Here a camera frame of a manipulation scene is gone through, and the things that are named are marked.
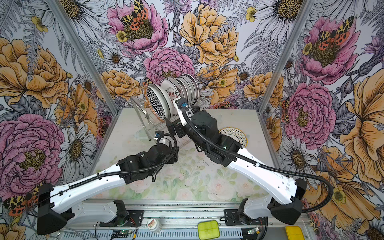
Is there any yellow rim dotted plate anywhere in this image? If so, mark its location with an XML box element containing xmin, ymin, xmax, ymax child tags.
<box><xmin>219</xmin><ymin>127</ymin><xmax>248</xmax><ymax>148</ymax></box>

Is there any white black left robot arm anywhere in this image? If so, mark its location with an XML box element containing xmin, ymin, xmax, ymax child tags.
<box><xmin>37</xmin><ymin>144</ymin><xmax>179</xmax><ymax>236</ymax></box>

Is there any yellow box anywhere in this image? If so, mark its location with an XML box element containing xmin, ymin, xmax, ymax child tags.
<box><xmin>285</xmin><ymin>226</ymin><xmax>306</xmax><ymax>240</ymax></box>

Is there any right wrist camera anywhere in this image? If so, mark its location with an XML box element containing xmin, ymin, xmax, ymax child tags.
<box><xmin>173</xmin><ymin>97</ymin><xmax>194</xmax><ymax>126</ymax></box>

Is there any aluminium corner post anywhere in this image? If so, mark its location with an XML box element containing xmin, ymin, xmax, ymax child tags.
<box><xmin>258</xmin><ymin>0</ymin><xmax>315</xmax><ymax>114</ymax></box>
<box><xmin>47</xmin><ymin>1</ymin><xmax>120</xmax><ymax>116</ymax></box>

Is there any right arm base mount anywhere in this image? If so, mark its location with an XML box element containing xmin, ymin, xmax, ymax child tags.
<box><xmin>220</xmin><ymin>198</ymin><xmax>268</xmax><ymax>226</ymax></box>

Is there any right aluminium corner post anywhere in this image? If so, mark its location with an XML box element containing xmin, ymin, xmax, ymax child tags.
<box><xmin>258</xmin><ymin>0</ymin><xmax>315</xmax><ymax>114</ymax></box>

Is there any left aluminium corner post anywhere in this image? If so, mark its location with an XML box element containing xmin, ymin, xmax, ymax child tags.
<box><xmin>47</xmin><ymin>1</ymin><xmax>120</xmax><ymax>116</ymax></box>

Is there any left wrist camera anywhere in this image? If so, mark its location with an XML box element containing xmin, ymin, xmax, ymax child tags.
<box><xmin>154</xmin><ymin>131</ymin><xmax>165</xmax><ymax>141</ymax></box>

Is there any round tape roll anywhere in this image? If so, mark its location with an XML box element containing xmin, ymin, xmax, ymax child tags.
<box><xmin>147</xmin><ymin>219</ymin><xmax>162</xmax><ymax>233</ymax></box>

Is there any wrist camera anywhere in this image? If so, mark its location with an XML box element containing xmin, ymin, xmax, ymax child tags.
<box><xmin>173</xmin><ymin>97</ymin><xmax>194</xmax><ymax>126</ymax></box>
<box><xmin>154</xmin><ymin>131</ymin><xmax>165</xmax><ymax>141</ymax></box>

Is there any green square box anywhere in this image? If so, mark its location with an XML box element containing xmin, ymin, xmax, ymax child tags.
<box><xmin>198</xmin><ymin>220</ymin><xmax>220</xmax><ymax>240</ymax></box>

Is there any white rear plate stack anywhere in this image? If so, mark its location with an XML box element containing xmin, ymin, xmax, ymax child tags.
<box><xmin>180</xmin><ymin>74</ymin><xmax>199</xmax><ymax>105</ymax></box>

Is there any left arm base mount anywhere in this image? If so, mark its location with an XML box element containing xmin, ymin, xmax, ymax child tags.
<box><xmin>100</xmin><ymin>200</ymin><xmax>144</xmax><ymax>227</ymax></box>

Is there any black geometric pattern plate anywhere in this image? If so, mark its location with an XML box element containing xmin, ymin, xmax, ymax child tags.
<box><xmin>145</xmin><ymin>84</ymin><xmax>171</xmax><ymax>122</ymax></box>

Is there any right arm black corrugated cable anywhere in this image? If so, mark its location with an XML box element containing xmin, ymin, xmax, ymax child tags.
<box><xmin>181</xmin><ymin>107</ymin><xmax>334</xmax><ymax>214</ymax></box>

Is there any black striped rim plate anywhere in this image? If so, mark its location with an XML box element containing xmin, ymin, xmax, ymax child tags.
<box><xmin>161</xmin><ymin>77</ymin><xmax>181</xmax><ymax>116</ymax></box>

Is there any green circuit board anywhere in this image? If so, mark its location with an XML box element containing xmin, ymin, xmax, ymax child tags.
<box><xmin>111</xmin><ymin>230</ymin><xmax>136</xmax><ymax>240</ymax></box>

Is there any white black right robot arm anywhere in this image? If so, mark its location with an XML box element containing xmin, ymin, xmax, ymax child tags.
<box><xmin>166</xmin><ymin>111</ymin><xmax>307</xmax><ymax>225</ymax></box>

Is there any red floral pattern plate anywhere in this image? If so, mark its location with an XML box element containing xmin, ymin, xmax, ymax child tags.
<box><xmin>171</xmin><ymin>77</ymin><xmax>190</xmax><ymax>103</ymax></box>

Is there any silver wire dish rack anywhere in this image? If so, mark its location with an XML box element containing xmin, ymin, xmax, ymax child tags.
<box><xmin>130</xmin><ymin>95</ymin><xmax>193</xmax><ymax>149</ymax></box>

